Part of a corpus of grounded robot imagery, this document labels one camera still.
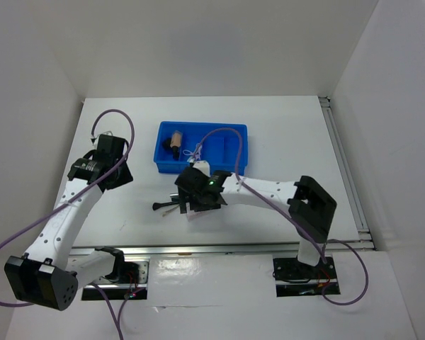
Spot aluminium rail front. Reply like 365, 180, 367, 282
70, 240, 375, 256

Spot aluminium rail right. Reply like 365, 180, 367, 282
318, 96, 376, 250

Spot aluminium rail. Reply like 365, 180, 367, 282
318, 96, 376, 250
70, 240, 375, 256

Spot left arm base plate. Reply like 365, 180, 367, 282
94, 259, 149, 301

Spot black makeup brush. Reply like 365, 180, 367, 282
152, 201, 179, 211

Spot silver hair clip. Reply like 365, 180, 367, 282
161, 205, 179, 217

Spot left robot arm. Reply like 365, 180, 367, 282
4, 135, 133, 311

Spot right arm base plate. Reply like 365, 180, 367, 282
273, 256, 341, 298

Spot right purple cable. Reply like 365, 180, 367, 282
192, 127, 370, 306

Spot purple eyelash curler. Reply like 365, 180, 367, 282
183, 143, 203, 163

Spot clear packet with print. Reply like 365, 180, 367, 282
186, 212, 199, 222

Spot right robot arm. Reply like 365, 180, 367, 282
175, 166, 337, 278

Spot blue compartment tray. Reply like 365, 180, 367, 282
154, 121, 249, 176

